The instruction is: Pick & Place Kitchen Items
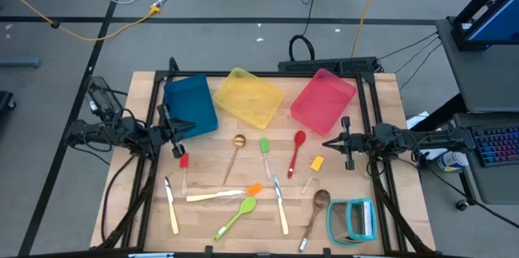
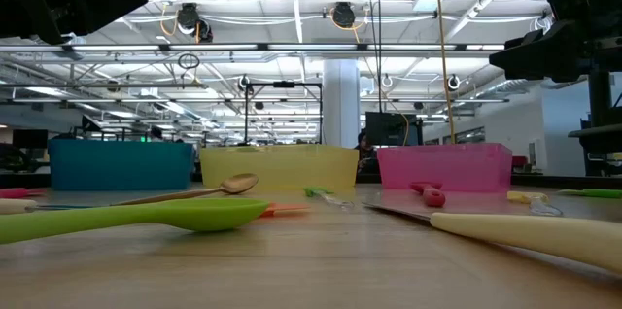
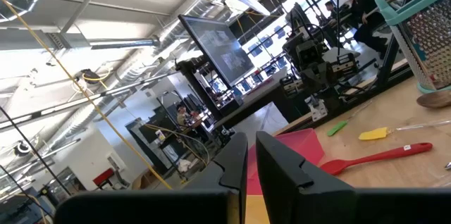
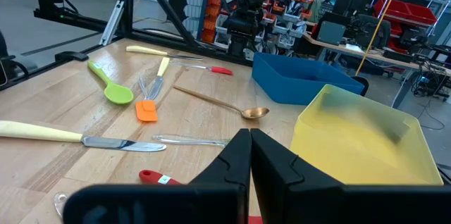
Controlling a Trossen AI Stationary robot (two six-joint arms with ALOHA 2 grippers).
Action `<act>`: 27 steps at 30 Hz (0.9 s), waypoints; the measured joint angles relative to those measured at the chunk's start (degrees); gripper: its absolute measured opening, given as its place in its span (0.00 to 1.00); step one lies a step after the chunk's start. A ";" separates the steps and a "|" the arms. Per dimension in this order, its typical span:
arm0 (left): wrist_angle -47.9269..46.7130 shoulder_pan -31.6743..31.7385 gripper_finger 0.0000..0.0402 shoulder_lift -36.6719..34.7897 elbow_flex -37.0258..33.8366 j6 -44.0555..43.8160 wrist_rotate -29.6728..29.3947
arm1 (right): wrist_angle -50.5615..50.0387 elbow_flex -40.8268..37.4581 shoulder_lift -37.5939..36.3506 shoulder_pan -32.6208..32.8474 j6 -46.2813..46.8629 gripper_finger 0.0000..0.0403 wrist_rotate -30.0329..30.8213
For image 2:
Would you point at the blue plastic bin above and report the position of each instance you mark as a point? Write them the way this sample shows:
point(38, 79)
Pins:
point(121, 165)

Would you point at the green silicone spoon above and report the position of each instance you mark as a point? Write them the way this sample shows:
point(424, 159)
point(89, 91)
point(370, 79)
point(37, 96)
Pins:
point(194, 214)

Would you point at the grey side desk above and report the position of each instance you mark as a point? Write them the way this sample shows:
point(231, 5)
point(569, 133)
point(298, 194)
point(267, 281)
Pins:
point(597, 139)

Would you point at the long LED light bar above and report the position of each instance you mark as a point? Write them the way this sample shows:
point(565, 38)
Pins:
point(291, 47)

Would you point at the black monitor mount post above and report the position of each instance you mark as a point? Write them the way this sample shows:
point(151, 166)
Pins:
point(600, 100)

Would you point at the red silicone spoon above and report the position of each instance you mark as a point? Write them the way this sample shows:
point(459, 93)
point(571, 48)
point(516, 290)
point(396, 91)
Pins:
point(19, 193)
point(431, 197)

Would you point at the person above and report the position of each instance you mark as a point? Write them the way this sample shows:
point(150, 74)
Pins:
point(156, 133)
point(364, 153)

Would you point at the black background monitor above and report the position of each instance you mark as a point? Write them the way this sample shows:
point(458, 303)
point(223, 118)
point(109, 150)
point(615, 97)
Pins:
point(389, 129)

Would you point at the white building column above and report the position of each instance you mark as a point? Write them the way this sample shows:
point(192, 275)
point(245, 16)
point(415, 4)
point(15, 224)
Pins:
point(340, 105)

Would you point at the pink translucent plastic bin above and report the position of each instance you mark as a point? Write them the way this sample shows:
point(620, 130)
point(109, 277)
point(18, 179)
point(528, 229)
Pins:
point(461, 165)

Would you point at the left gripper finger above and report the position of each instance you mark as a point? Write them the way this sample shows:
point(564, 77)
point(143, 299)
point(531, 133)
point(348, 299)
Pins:
point(97, 5)

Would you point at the yellow translucent plastic bin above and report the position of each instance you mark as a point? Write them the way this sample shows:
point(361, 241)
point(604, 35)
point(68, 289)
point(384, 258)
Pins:
point(282, 165)

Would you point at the wooden stick utensil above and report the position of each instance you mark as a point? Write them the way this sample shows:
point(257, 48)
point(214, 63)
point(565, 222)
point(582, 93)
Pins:
point(14, 206)

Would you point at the gold metal spoon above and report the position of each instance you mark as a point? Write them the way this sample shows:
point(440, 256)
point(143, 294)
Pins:
point(238, 183)

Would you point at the black background frame rig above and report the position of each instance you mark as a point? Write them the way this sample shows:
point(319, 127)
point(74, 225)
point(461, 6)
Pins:
point(284, 84)

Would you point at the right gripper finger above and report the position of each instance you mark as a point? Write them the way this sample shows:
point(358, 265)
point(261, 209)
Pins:
point(529, 56)

